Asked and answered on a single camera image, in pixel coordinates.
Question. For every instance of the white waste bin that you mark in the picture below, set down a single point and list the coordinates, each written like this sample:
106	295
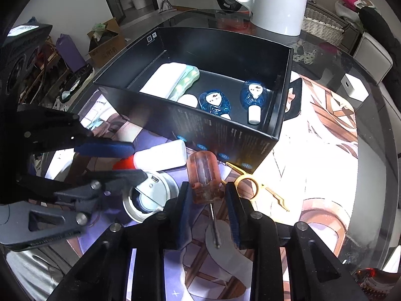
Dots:
139	4

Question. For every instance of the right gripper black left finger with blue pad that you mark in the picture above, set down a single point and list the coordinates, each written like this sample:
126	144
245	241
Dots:
129	258

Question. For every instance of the purple bag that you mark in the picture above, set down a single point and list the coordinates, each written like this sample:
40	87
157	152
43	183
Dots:
69	52

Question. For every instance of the round white smoke detector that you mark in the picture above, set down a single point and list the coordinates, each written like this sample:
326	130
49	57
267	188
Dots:
150	196

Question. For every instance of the yellow plastic tool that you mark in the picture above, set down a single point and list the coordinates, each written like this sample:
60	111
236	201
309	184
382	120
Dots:
245	176

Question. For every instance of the black jacket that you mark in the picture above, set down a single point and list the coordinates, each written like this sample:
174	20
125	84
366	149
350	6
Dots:
375	25

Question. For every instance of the white electric kettle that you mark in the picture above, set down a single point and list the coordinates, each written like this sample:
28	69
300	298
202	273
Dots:
284	17

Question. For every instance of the anime printed desk mat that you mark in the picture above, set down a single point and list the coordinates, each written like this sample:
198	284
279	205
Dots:
314	173

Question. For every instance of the white woven basket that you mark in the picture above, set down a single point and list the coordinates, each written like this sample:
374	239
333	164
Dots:
323	24

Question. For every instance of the orange-handled screwdriver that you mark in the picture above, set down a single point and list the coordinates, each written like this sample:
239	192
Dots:
205	179

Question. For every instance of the black cardboard box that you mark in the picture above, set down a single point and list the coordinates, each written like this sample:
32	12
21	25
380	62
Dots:
226	60

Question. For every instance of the white tube with red cap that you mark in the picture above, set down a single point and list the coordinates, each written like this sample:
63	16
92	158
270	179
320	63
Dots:
162	157

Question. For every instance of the brown cardboard box on floor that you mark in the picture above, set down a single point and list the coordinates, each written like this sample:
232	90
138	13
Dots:
106	40

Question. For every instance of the grey sofa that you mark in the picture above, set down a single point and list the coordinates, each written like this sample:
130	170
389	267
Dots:
374	58

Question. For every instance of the green white tissue pack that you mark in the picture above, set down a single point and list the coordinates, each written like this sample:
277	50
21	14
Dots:
189	77

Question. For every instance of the small white charger cube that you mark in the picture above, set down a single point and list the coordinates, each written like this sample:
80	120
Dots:
354	87

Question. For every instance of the shoe rack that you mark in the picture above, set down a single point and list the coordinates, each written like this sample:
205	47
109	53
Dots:
32	69

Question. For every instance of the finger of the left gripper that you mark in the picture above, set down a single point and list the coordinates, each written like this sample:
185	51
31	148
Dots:
119	178
43	129

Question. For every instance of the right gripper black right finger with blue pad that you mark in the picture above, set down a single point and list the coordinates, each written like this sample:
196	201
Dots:
315	273

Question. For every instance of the blue crystal bottle in box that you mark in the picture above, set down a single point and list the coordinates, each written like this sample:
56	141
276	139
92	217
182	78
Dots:
253	97

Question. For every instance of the blue crystal bottle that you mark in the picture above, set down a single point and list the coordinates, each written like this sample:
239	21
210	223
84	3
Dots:
215	102
253	97

